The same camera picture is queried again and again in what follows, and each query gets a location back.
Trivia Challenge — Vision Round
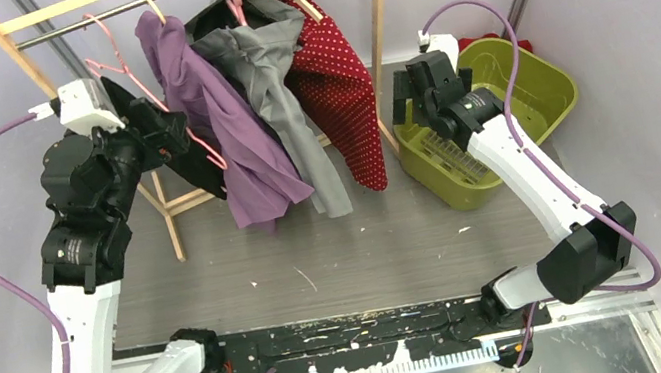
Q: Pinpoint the red polka dot skirt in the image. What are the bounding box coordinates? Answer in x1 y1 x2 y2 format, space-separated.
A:
285 0 388 191

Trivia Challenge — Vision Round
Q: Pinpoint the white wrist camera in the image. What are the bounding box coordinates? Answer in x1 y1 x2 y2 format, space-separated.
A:
57 78 125 138
417 30 460 70

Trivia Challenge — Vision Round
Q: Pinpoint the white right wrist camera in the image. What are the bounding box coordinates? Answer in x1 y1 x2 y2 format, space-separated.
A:
417 30 460 70

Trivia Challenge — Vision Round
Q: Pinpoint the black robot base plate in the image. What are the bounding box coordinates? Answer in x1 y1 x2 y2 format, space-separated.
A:
201 297 528 373

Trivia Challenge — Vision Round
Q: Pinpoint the black skirt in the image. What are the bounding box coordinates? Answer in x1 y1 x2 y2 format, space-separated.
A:
99 76 227 200

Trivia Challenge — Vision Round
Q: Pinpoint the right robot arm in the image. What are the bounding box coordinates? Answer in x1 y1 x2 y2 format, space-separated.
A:
392 50 636 331

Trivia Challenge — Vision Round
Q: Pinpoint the pink wire hanger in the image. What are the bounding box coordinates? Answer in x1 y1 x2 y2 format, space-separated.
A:
82 13 228 171

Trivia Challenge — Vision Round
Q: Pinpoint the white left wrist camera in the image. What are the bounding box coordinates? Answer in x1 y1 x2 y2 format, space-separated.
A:
57 78 125 138

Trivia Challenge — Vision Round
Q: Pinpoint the grey skirt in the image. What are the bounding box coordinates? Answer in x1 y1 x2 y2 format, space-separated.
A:
184 0 354 218

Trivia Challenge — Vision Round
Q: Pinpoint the olive green plastic basket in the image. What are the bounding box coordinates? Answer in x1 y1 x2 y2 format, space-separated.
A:
393 37 578 211

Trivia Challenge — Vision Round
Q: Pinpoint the wooden clothes rack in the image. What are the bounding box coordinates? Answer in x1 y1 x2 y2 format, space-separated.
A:
0 0 385 262

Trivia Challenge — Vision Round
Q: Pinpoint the purple skirt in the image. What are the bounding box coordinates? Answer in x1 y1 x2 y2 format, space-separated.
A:
134 11 314 233

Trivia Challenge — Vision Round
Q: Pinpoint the wooden hanger of purple skirt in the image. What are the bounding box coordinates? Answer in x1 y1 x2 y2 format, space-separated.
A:
144 0 167 25

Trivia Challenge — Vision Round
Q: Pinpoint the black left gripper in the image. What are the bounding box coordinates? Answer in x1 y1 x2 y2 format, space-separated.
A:
75 92 200 227

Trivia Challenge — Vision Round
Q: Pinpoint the metal corner rail left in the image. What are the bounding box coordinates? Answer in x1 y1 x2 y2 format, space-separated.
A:
8 0 95 94

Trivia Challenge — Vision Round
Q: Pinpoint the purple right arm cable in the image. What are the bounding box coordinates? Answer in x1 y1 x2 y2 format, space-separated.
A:
417 0 661 321

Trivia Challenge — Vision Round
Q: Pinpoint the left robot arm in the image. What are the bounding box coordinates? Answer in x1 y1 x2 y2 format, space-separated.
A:
40 99 226 373

